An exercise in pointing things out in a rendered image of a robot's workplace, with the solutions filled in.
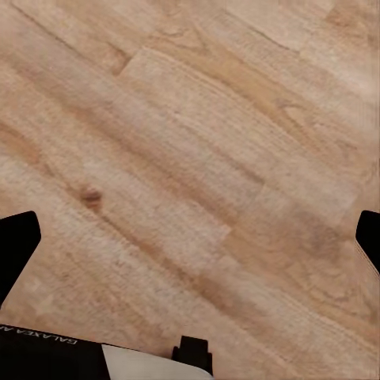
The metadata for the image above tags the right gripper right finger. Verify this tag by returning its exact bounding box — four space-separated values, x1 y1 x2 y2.
355 210 380 273

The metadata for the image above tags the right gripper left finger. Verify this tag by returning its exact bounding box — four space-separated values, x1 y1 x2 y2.
0 211 41 305

